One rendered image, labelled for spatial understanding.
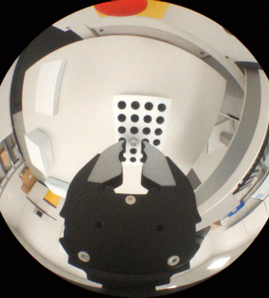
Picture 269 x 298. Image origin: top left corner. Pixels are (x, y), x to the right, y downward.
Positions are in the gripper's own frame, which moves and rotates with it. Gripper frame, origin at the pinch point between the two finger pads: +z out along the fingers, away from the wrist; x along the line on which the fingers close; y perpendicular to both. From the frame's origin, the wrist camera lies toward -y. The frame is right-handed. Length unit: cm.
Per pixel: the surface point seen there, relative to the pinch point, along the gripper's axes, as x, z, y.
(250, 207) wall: 370, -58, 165
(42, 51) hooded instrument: -48, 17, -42
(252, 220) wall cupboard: 335, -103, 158
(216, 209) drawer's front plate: 22.9, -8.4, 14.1
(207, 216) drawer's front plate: 17.8, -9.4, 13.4
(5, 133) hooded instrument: -50, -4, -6
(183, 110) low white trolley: 9.5, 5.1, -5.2
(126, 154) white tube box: -1.3, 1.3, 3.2
